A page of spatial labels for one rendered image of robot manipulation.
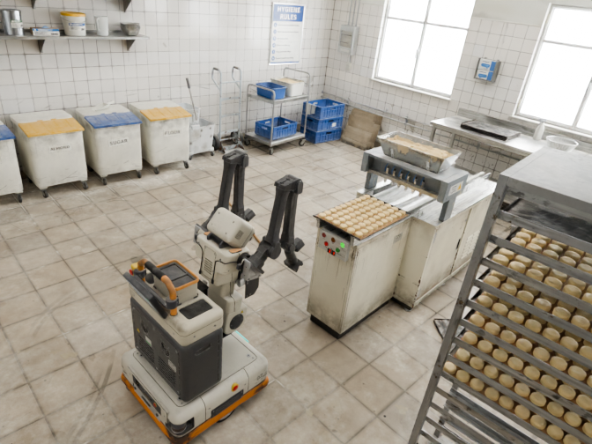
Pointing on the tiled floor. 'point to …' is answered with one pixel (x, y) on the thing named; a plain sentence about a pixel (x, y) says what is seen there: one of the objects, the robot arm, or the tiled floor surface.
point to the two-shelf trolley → (273, 116)
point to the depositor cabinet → (437, 242)
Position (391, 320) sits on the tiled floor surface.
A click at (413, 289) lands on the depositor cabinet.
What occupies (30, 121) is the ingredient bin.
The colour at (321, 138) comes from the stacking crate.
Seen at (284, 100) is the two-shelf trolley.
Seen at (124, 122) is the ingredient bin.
